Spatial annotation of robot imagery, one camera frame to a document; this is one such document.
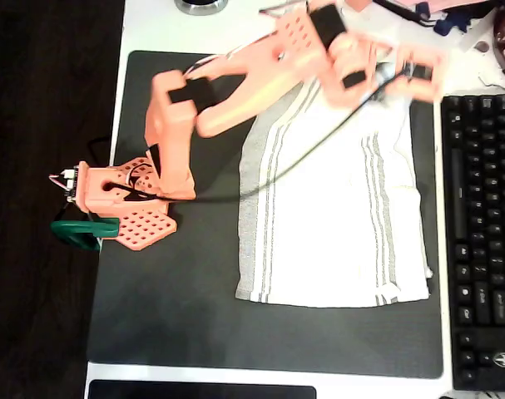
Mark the white striped towel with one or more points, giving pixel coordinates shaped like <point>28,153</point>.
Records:
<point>327,228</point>

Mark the salmon pink robot arm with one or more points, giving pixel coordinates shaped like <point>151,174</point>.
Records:
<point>244,95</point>

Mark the blue plastic object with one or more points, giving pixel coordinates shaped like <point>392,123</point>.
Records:
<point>442,27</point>

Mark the pink paper sheet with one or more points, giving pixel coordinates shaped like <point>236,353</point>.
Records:
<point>456,3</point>

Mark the small grey round coin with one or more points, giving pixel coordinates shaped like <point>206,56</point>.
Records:
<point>481,46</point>

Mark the round metal object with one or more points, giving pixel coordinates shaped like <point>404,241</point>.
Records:
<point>200,9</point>

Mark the black computer keyboard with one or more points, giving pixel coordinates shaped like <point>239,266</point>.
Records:
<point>481,249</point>

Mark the dark grey desk mat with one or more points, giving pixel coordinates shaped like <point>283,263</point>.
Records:
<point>173,291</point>

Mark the small motor control board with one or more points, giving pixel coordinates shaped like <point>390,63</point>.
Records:
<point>71,183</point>

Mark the green table clamp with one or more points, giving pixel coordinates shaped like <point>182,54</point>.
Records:
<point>75,232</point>

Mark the black flat device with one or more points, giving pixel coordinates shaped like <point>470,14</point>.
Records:
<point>194,392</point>

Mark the pink wrist camera mount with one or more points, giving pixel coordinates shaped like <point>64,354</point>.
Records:
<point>418,55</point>

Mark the pink perforated base plate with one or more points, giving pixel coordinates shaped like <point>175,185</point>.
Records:
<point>148,232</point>

